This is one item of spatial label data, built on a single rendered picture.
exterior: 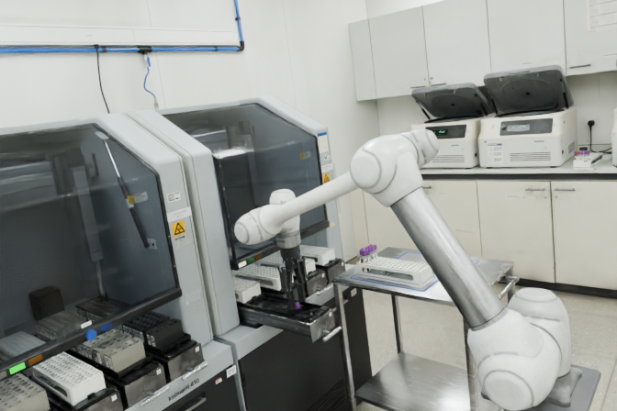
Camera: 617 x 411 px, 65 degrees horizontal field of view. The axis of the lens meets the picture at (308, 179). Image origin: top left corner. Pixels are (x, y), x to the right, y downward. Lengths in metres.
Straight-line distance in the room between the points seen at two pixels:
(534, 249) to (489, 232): 0.33
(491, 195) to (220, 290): 2.45
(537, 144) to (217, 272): 2.50
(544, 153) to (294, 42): 2.01
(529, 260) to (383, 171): 2.76
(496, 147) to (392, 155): 2.55
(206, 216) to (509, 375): 1.12
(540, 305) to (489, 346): 0.23
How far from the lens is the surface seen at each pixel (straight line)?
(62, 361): 1.84
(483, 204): 3.89
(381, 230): 4.36
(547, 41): 3.93
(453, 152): 3.89
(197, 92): 3.26
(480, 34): 4.07
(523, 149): 3.73
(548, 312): 1.47
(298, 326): 1.82
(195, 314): 1.87
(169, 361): 1.74
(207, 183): 1.84
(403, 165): 1.27
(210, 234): 1.86
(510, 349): 1.30
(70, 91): 2.83
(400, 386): 2.38
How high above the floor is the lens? 1.58
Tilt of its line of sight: 9 degrees down
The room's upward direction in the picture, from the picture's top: 8 degrees counter-clockwise
